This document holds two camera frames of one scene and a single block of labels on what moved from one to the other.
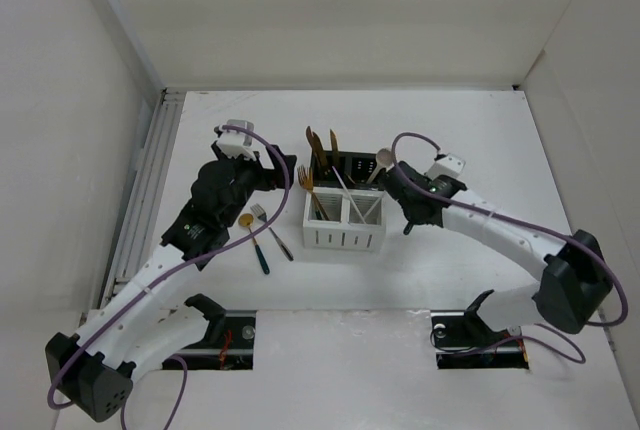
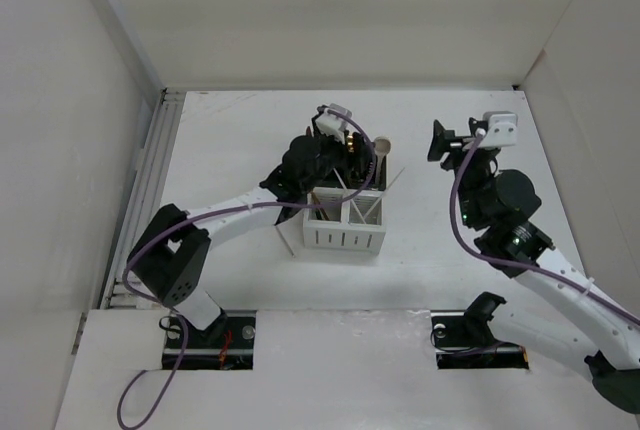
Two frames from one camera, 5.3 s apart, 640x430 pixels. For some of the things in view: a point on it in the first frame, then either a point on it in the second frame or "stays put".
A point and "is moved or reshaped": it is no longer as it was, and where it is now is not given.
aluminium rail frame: [132, 241] stays put
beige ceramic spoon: [384, 159] is moved or reshaped
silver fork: [259, 213] → [285, 241]
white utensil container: [344, 219] stays put
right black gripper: [425, 177] → [443, 141]
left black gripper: [266, 180] → [348, 160]
